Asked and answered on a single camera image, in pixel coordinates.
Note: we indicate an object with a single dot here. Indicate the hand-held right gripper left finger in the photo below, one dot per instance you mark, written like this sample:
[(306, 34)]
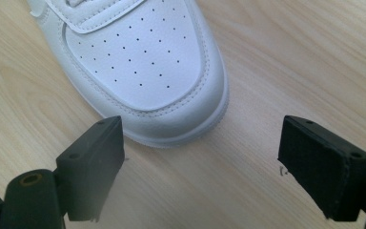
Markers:
[(90, 168)]

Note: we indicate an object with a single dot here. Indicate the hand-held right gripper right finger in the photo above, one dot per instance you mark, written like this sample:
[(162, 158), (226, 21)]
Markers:
[(321, 171)]

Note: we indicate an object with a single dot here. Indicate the white perforated sneaker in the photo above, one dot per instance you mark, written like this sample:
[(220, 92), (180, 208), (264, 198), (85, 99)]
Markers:
[(146, 70)]

